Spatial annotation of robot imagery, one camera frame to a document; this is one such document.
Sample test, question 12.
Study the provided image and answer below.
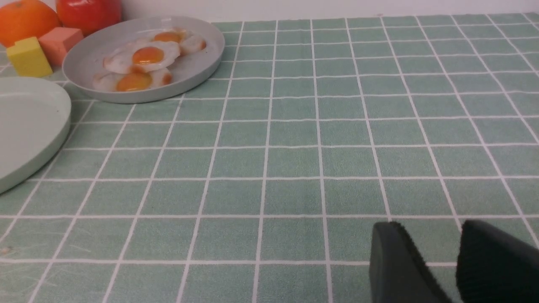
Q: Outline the grey plate with eggs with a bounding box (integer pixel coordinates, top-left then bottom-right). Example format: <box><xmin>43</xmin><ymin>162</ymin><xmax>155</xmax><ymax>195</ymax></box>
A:
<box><xmin>62</xmin><ymin>16</ymin><xmax>225</xmax><ymax>104</ymax></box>

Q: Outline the yellow foam cube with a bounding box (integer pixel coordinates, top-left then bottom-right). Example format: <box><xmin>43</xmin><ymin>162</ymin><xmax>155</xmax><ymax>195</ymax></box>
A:
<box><xmin>6</xmin><ymin>37</ymin><xmax>53</xmax><ymax>77</ymax></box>

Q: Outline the green checked tablecloth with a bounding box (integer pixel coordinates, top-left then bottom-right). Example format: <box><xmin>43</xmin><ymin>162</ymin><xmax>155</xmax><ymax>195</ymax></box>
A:
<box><xmin>1</xmin><ymin>12</ymin><xmax>539</xmax><ymax>303</ymax></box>

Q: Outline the light green centre plate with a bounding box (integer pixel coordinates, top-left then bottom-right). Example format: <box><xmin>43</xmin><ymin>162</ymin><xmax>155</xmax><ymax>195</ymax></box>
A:
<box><xmin>0</xmin><ymin>77</ymin><xmax>72</xmax><ymax>192</ymax></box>

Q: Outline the orange fruit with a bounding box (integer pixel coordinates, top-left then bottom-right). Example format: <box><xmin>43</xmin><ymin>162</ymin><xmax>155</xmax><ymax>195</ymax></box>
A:
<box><xmin>0</xmin><ymin>0</ymin><xmax>61</xmax><ymax>48</ymax></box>

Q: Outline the fried egg front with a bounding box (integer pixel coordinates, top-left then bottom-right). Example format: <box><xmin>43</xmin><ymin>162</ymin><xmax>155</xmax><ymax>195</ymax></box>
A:
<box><xmin>93</xmin><ymin>68</ymin><xmax>173</xmax><ymax>92</ymax></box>

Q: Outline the pink foam cube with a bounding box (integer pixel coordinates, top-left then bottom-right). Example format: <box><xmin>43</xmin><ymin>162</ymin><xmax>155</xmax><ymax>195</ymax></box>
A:
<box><xmin>38</xmin><ymin>27</ymin><xmax>83</xmax><ymax>66</ymax></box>

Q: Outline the fried egg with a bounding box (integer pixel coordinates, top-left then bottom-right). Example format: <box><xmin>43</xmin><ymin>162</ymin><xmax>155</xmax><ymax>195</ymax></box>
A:
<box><xmin>103</xmin><ymin>40</ymin><xmax>181</xmax><ymax>74</ymax></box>
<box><xmin>150</xmin><ymin>28</ymin><xmax>207</xmax><ymax>57</ymax></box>
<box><xmin>93</xmin><ymin>68</ymin><xmax>173</xmax><ymax>92</ymax></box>

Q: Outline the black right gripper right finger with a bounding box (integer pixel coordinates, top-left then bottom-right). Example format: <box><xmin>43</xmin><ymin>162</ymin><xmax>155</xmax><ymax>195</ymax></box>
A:
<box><xmin>456</xmin><ymin>219</ymin><xmax>539</xmax><ymax>303</ymax></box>

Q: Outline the red apple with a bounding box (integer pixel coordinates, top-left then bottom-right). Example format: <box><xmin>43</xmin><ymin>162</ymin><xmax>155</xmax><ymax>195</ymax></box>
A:
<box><xmin>55</xmin><ymin>0</ymin><xmax>123</xmax><ymax>36</ymax></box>

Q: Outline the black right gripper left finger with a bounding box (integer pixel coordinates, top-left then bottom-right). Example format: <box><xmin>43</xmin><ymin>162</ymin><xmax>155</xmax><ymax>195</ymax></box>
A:
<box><xmin>369</xmin><ymin>222</ymin><xmax>452</xmax><ymax>303</ymax></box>

